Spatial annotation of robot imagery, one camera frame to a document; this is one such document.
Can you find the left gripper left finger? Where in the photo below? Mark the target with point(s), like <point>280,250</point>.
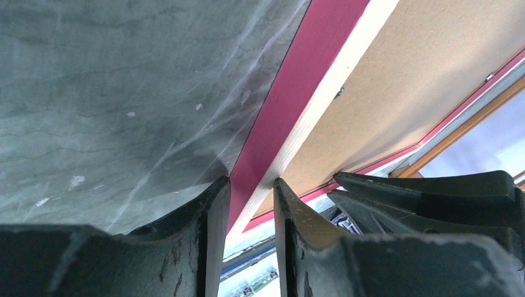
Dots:
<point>179,254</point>

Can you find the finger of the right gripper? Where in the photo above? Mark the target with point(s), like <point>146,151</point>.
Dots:
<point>375,217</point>
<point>485,199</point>

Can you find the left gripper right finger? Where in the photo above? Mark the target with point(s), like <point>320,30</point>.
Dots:
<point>319,258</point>

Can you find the pink wooden picture frame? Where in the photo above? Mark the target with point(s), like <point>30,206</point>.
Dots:
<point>329,44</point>

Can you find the orange wooden rack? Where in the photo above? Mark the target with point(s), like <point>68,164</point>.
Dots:
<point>412,171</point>

